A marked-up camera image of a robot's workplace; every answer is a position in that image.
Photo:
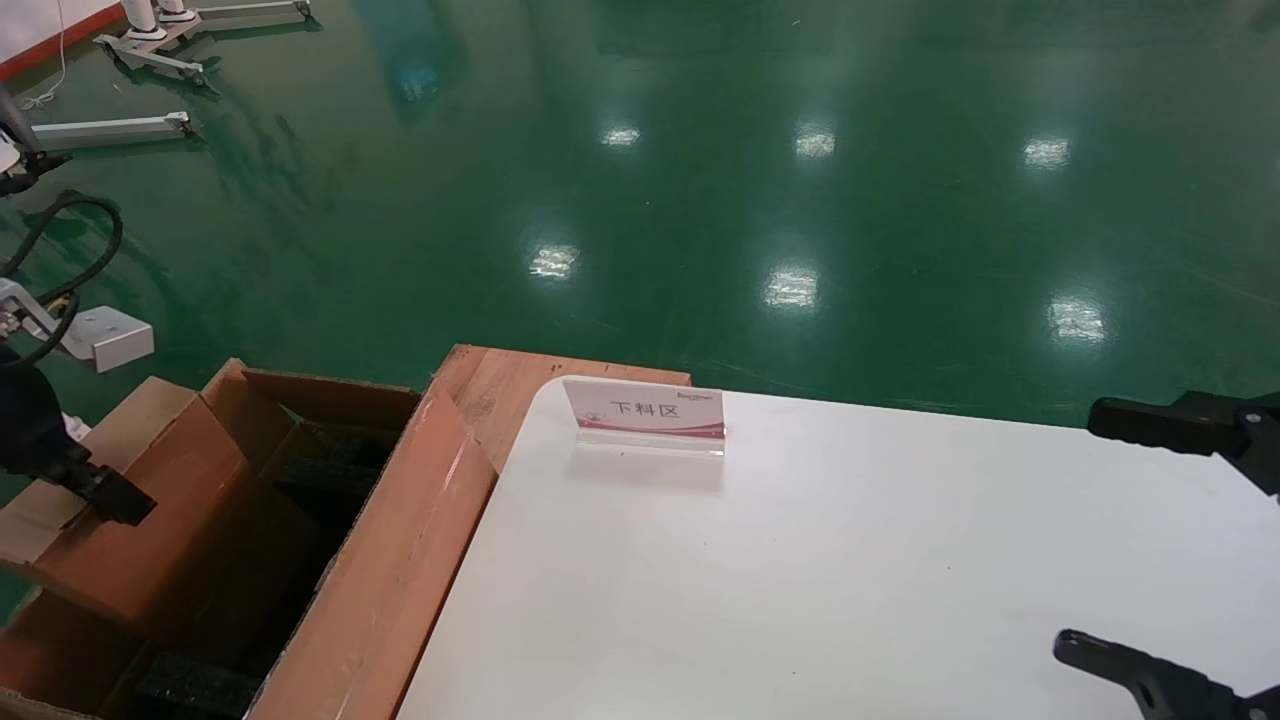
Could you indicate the white humanoid support stand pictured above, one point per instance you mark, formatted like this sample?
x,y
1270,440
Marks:
x,y
140,15

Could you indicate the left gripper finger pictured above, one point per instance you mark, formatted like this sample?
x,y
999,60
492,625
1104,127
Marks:
x,y
110,495

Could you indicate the white metal pipe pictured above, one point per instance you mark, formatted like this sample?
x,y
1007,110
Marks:
x,y
75,428

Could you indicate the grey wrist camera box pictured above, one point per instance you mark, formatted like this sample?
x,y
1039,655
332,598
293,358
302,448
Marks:
x,y
110,340

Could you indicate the silver camera mount bracket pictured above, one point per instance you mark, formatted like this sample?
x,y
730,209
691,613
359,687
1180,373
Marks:
x,y
25,310

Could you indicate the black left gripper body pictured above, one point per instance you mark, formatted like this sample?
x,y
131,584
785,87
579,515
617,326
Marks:
x,y
30,420

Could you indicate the large open cardboard box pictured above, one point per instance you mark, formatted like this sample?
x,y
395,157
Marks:
x,y
400,560

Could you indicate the black foam block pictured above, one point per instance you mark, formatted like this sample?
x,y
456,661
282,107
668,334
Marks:
x,y
195,690
330,470

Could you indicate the acrylic sign with red print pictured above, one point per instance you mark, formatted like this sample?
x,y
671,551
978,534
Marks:
x,y
645,410

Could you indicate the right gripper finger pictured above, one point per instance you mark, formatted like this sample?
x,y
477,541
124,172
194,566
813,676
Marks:
x,y
1150,422
1160,685

